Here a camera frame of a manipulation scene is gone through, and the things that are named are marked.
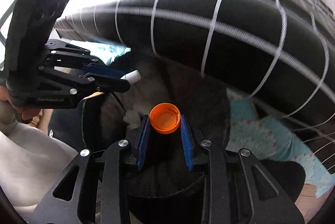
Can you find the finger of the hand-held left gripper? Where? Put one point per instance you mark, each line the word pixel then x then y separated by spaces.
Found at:
pixel 110 84
pixel 104 69

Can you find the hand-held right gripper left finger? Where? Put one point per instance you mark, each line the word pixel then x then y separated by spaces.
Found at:
pixel 143 140

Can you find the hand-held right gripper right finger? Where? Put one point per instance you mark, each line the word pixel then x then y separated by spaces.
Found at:
pixel 187 140

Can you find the orange bottle cap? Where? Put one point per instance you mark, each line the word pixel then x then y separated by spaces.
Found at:
pixel 165 119

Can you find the trash bin with black bag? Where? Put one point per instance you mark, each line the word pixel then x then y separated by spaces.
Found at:
pixel 199 98

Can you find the person's left forearm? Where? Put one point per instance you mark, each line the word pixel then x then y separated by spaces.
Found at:
pixel 31 161

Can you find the person's left hand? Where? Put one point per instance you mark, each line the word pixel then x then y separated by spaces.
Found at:
pixel 26 114

